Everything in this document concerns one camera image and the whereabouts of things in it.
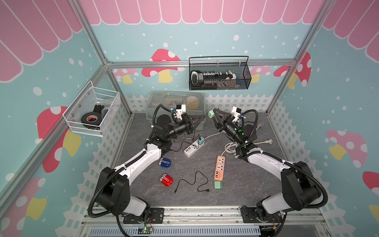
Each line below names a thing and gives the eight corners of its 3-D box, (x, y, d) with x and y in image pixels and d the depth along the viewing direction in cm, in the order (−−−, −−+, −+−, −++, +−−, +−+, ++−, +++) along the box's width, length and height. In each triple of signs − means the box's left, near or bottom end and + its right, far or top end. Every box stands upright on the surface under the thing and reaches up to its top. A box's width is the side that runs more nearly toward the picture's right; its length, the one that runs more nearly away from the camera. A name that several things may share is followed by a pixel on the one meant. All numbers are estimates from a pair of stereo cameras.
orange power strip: (213, 180, 87) (214, 178, 85) (216, 156, 97) (217, 155, 95) (223, 182, 87) (223, 180, 84) (225, 158, 96) (225, 156, 94)
